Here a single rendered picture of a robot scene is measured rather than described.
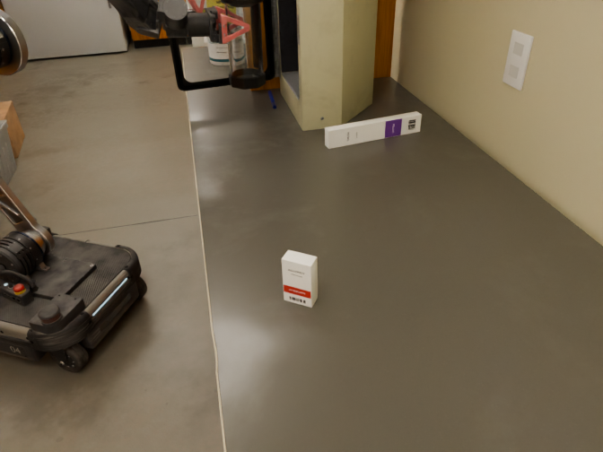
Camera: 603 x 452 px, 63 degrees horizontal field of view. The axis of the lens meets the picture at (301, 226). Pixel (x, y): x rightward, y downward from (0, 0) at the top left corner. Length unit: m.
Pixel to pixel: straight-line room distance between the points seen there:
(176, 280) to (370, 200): 1.48
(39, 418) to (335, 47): 1.56
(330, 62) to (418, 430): 0.94
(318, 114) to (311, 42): 0.19
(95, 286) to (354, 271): 1.39
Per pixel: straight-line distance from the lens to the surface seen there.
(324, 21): 1.29
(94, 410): 1.97
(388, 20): 1.75
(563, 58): 1.11
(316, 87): 1.32
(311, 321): 0.76
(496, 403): 0.70
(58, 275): 2.15
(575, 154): 1.10
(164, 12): 1.28
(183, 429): 1.82
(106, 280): 2.08
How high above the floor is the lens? 1.48
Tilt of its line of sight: 34 degrees down
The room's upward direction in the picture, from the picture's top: 2 degrees counter-clockwise
